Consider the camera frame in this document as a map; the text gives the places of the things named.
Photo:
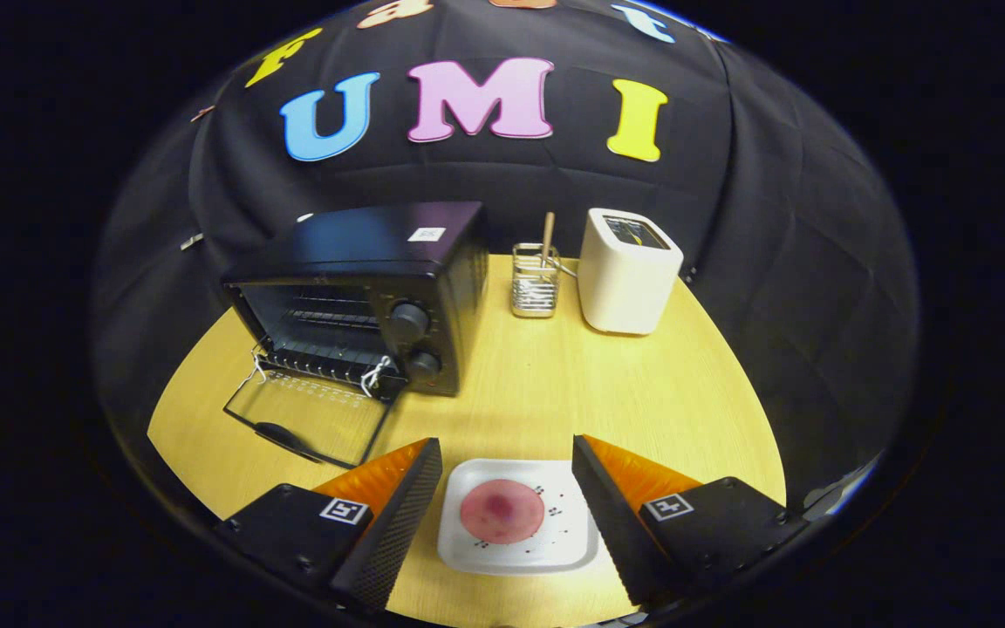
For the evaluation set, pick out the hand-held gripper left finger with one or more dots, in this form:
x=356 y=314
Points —
x=398 y=532

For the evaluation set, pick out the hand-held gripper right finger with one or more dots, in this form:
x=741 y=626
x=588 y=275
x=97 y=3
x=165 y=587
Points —
x=616 y=532

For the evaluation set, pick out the white square plate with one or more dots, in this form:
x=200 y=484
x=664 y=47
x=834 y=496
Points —
x=476 y=487

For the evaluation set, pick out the pink round ham slice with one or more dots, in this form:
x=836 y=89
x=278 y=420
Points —
x=502 y=511

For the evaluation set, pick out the black toaster oven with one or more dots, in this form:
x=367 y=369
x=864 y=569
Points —
x=354 y=249

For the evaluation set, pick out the white bread toaster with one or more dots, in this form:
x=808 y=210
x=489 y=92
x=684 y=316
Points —
x=625 y=288

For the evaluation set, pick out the wooden stick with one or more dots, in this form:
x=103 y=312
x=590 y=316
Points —
x=548 y=235

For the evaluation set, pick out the silver cloth clip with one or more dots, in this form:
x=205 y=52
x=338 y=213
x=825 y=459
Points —
x=192 y=241

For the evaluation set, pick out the black backdrop cloth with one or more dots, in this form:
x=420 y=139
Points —
x=511 y=183

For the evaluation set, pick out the pink cloth clip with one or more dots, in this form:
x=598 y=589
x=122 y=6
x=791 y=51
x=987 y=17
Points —
x=202 y=113

